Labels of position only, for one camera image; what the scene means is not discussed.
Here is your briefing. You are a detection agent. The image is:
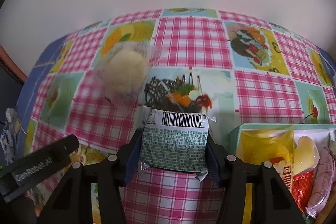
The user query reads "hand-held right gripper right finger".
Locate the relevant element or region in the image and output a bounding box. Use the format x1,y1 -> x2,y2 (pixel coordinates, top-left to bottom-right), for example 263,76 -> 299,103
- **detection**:
208,135 -> 307,224

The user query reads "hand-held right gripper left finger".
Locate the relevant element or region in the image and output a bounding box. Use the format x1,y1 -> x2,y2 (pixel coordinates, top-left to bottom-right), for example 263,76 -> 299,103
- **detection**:
35,129 -> 144,224

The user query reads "teal tray with white inside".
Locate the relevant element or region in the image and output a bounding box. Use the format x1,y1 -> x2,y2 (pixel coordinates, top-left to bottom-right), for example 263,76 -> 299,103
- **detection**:
230,124 -> 336,224

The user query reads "green-grey packet with barcode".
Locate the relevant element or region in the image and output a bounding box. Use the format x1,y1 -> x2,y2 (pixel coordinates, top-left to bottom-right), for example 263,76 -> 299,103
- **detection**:
139,106 -> 217,182

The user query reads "yellow packet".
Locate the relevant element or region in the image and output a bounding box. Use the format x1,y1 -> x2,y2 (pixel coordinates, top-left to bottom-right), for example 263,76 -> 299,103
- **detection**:
240,130 -> 296,193

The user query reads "red packet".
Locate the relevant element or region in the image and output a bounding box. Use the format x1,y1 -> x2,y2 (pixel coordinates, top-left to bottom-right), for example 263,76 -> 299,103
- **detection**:
291,170 -> 315,214

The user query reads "round cream bun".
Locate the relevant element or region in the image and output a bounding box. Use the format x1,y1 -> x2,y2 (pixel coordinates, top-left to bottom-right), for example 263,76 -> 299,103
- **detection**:
98,40 -> 155,104

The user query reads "purple packet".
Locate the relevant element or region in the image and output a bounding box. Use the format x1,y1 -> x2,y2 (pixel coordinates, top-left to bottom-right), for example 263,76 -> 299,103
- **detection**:
306,145 -> 336,218

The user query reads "crumpled blue and white wrapper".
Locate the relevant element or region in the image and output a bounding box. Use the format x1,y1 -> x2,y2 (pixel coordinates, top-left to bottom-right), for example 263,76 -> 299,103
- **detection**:
0,108 -> 23,164

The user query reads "checked fruit print tablecloth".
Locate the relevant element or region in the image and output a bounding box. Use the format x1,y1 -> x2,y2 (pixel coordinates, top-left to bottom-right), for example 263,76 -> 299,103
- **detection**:
14,8 -> 336,224

